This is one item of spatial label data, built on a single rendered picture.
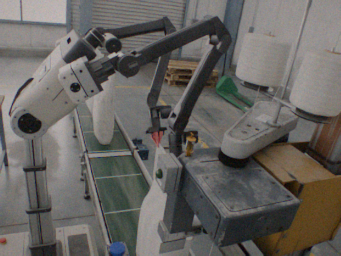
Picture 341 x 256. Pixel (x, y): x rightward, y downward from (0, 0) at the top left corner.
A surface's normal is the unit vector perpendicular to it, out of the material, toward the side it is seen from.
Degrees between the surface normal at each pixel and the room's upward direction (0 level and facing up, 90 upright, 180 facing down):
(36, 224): 90
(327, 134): 90
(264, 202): 0
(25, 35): 90
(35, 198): 90
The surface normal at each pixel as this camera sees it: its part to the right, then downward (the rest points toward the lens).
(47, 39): 0.36, 0.45
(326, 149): -0.92, 0.04
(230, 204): 0.14, -0.90
